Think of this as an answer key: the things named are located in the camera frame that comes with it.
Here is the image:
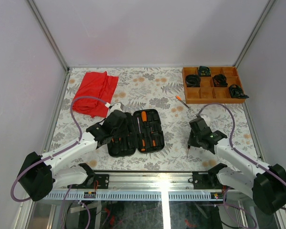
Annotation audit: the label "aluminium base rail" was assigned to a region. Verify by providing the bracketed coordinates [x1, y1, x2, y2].
[26, 171, 283, 201]

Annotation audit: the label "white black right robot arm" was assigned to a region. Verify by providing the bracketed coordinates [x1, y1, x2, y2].
[188, 117, 286, 215]

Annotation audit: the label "large black handled screwdriver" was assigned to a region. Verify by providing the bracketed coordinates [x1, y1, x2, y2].
[137, 117, 146, 152]

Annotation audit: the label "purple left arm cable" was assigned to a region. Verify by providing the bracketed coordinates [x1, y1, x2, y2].
[10, 96, 110, 202]

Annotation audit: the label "black plastic tool case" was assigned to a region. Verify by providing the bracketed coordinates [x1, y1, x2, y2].
[107, 109, 165, 157]

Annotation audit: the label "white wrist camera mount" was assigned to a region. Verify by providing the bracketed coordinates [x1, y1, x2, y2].
[198, 114, 211, 125]
[105, 102, 124, 117]

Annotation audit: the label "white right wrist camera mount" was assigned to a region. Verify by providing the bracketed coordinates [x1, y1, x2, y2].
[198, 114, 211, 125]

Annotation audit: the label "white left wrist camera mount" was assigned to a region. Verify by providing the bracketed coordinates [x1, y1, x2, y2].
[105, 102, 124, 117]

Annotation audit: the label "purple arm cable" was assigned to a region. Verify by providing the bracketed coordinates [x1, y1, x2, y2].
[196, 103, 286, 210]
[10, 96, 110, 202]

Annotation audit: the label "black orange stubby screwdriver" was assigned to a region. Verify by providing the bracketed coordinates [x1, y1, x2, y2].
[141, 111, 147, 128]

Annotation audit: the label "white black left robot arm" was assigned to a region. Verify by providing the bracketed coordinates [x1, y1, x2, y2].
[17, 110, 131, 201]

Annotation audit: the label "red folded cloth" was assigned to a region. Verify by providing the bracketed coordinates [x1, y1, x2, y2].
[72, 72, 119, 118]

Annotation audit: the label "orange compartment tray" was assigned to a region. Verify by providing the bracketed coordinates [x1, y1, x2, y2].
[182, 66, 245, 104]

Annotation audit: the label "orange black pliers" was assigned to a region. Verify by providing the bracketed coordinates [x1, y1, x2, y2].
[112, 137, 121, 143]

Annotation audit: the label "small orange precision screwdriver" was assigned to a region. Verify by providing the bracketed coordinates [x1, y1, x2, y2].
[175, 96, 191, 110]

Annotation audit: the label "black strap bundle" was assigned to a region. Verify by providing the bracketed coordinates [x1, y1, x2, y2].
[185, 74, 202, 88]
[228, 84, 250, 100]
[212, 73, 228, 88]
[197, 66, 211, 77]

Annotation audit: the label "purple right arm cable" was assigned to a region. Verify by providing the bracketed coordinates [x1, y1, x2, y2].
[196, 103, 286, 210]

